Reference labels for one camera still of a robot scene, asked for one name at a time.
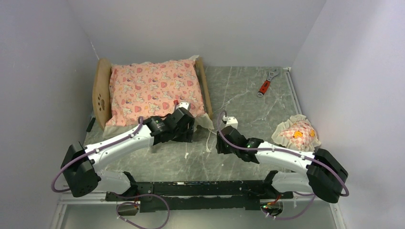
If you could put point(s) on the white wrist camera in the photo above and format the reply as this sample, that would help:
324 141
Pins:
229 121
179 104

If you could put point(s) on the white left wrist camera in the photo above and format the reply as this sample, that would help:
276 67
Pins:
179 104

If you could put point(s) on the pink unicorn print mattress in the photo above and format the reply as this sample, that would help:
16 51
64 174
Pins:
147 89

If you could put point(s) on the aluminium rail at table edge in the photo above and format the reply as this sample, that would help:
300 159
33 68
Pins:
286 71

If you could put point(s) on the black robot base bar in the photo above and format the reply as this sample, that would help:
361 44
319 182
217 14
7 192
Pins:
154 196

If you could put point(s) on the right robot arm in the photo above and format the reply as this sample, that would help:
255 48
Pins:
318 172

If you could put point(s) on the black marker pen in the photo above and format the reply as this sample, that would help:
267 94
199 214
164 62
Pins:
91 124

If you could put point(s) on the red handled adjustable wrench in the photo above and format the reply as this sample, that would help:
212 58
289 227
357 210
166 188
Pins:
271 74

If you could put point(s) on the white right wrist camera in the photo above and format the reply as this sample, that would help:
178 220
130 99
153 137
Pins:
229 121

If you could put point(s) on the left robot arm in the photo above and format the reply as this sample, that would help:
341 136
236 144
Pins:
84 167

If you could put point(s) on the wooden pet bed frame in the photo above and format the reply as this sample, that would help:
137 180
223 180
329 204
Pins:
101 94

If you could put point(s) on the pink checkered duck pillow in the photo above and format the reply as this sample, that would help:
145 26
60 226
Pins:
296 133

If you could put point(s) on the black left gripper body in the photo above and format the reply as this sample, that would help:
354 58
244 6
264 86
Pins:
184 135

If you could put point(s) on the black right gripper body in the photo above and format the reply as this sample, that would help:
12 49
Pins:
222 149

